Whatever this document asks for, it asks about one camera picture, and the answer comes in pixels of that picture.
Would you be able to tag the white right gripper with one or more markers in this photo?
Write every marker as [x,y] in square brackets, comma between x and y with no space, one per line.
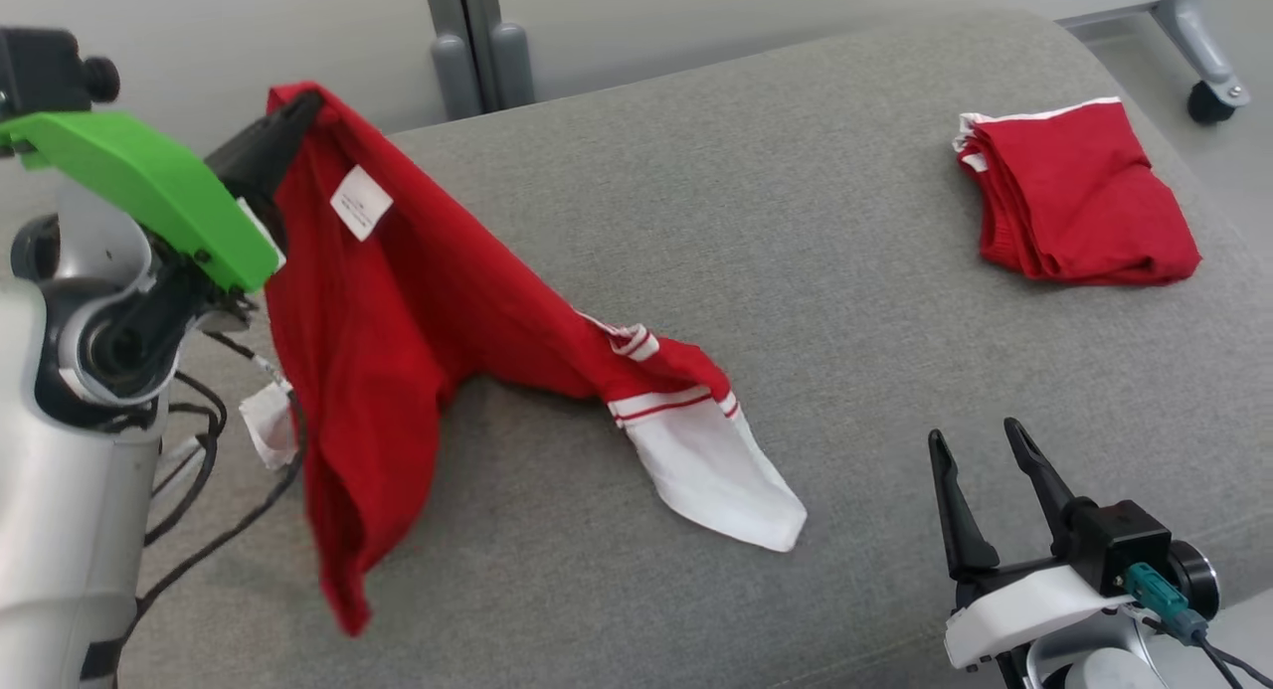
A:
[1024,604]

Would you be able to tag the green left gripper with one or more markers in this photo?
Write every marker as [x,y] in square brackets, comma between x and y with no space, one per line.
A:
[129,172]

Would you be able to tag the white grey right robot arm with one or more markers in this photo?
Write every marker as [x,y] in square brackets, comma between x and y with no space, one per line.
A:
[1094,669]

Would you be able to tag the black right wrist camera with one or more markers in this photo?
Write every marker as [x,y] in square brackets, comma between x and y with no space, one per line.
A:
[1119,545]

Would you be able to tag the red garment with white sleeves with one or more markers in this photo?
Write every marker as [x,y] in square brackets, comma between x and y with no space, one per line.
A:
[378,351]

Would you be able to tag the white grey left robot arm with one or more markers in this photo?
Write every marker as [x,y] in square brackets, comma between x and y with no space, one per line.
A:
[60,530]

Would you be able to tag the grey partition post pair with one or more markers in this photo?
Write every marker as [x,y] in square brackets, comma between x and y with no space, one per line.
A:
[477,43]

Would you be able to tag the grey partition leg with caster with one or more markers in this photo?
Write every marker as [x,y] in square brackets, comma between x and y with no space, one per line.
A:
[1188,23]

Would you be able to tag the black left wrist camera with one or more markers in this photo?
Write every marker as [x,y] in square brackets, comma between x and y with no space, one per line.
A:
[45,73]

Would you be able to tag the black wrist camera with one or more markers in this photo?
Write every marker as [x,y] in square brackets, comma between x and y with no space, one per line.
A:
[1119,545]
[45,73]

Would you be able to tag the red garment with white trim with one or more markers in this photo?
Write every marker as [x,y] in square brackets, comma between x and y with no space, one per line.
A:
[1074,202]

